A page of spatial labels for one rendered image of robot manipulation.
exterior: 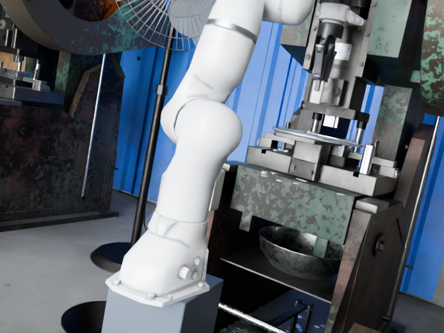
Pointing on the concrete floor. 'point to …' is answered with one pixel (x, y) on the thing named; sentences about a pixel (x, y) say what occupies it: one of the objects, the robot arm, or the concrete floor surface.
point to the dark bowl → (84, 318)
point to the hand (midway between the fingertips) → (317, 92)
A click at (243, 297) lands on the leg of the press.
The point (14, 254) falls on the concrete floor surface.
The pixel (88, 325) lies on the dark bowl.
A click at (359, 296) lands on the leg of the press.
